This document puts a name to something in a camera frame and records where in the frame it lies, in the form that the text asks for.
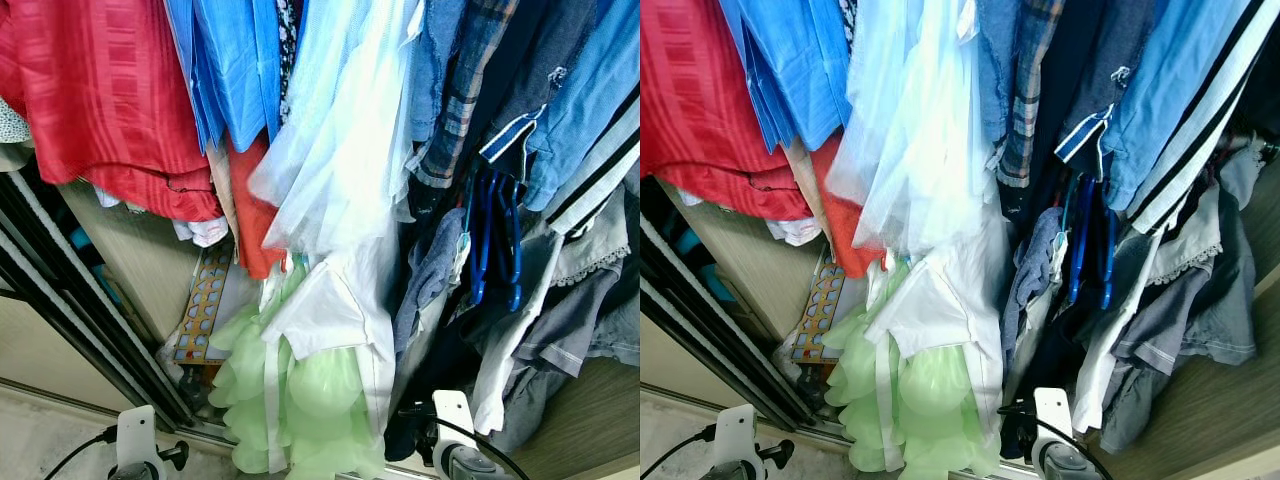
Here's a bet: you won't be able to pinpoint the white lace trimmed top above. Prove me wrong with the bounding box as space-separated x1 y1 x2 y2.
545 190 633 291
1145 180 1226 286

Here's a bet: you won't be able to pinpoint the white sheer dress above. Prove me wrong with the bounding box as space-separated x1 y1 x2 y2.
248 0 429 259
828 0 1013 259

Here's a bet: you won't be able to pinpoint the blue plastic hanger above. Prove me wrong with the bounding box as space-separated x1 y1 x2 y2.
1062 172 1093 304
465 170 498 306
498 175 526 313
1095 180 1119 311

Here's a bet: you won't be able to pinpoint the grey blue hanging cloth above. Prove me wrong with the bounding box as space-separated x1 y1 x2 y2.
1000 205 1066 351
393 208 471 353

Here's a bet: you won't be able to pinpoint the light wooden drawer unit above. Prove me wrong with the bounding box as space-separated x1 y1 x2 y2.
55 178 216 346
660 178 831 346

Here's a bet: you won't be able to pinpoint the orange garment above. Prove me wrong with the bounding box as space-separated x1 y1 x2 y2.
226 135 293 281
808 132 888 281

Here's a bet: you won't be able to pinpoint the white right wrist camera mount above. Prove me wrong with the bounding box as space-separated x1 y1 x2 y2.
1032 387 1074 451
431 390 477 453

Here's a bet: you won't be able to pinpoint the bright blue shirt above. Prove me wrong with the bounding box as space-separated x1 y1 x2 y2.
163 0 291 154
718 0 853 154

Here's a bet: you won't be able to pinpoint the navy polo with striped cuff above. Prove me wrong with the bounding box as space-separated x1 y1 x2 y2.
1050 0 1161 166
478 0 626 166

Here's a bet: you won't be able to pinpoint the black wardrobe door track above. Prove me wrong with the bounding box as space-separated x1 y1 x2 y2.
0 170 196 431
640 175 816 431

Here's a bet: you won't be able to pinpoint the white shirt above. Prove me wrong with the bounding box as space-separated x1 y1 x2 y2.
865 235 1011 441
258 235 401 441

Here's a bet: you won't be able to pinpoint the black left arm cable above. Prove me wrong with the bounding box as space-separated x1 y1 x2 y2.
42 425 121 480
640 425 719 480

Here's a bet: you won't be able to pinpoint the white garment with black stripes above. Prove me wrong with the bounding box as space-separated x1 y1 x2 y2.
1128 0 1280 238
548 95 641 238

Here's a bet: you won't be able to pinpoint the light blue shirt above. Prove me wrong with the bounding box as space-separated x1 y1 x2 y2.
522 0 641 213
1103 0 1256 213

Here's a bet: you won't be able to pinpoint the red striped shirt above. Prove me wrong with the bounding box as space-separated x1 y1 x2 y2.
640 0 816 223
0 0 226 223

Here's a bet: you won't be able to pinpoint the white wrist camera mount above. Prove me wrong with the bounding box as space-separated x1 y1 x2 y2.
114 404 163 473
1032 387 1074 451
714 404 759 473
431 390 477 453

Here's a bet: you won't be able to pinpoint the colourful dotted game box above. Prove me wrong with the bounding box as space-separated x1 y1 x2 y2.
172 243 233 367
792 255 848 367

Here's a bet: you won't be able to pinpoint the blue plaid shirt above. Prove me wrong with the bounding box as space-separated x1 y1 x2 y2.
410 0 521 191
995 0 1069 191

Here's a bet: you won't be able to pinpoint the wooden wardrobe base board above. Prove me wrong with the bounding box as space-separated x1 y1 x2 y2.
505 355 641 480
1095 270 1280 480

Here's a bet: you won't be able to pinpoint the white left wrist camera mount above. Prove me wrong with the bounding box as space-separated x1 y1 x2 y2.
714 404 759 473
114 404 163 473

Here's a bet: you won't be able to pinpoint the grey shorts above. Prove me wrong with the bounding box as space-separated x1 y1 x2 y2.
490 250 641 456
1095 190 1261 456

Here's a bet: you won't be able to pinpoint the pale green ruffled dress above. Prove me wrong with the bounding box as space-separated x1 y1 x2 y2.
208 262 389 480
825 262 1003 480

